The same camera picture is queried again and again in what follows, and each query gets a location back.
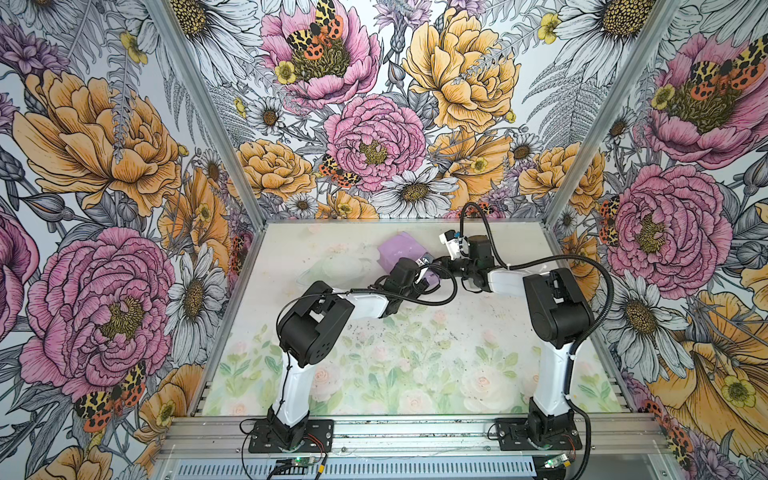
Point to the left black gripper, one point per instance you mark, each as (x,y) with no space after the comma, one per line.
(418,289)

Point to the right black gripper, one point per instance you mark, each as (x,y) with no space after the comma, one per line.
(445,262)

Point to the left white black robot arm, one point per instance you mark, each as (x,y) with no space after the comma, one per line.
(308,328)

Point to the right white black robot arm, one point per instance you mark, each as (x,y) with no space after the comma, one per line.
(560,317)

